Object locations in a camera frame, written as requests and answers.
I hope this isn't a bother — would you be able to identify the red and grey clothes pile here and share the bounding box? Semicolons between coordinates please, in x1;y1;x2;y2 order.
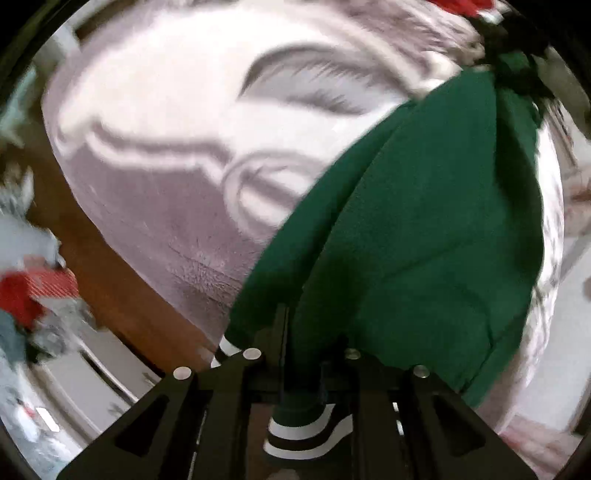
0;168;95;365

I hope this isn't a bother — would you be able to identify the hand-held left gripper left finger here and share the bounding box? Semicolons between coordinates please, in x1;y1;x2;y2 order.
56;302;291;480

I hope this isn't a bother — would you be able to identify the red cloth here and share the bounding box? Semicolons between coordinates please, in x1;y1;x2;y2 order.
427;0;499;19

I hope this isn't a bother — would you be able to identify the green sweater with striped cuffs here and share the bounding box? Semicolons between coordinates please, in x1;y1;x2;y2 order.
217;50;548;464

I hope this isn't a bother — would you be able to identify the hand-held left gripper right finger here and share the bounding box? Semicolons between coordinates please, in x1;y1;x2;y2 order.
318;335;539;480

